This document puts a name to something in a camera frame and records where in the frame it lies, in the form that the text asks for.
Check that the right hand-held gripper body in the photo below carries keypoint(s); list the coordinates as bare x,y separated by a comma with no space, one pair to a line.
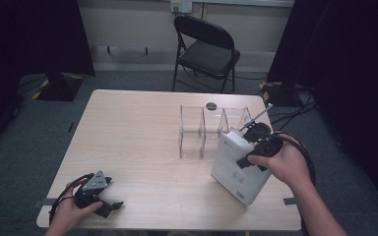
265,146

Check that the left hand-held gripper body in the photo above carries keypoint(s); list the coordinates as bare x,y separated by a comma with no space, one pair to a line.
92,185

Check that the white cardboard box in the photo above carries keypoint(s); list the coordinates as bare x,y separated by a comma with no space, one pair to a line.
233,177

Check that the clear acrylic divider rack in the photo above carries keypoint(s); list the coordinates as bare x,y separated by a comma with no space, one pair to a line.
192,131

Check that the person's right hand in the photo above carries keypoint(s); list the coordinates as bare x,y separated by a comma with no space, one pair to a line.
288,164

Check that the person's left hand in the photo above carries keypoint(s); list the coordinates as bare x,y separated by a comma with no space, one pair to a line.
67,214

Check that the black stand base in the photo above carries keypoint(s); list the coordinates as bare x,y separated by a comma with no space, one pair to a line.
59,88
280,95

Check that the grey tape strip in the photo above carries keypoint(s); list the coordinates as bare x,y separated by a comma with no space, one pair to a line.
289,201

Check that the black round table grommet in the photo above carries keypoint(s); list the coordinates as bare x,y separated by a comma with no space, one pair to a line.
211,106

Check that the dark curtain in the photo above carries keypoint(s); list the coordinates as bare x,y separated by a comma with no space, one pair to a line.
29,49
351,82

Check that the black folding chair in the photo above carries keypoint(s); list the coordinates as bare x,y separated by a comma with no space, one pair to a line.
206,55

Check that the white wall outlet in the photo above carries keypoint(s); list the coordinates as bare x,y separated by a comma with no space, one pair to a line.
181,6

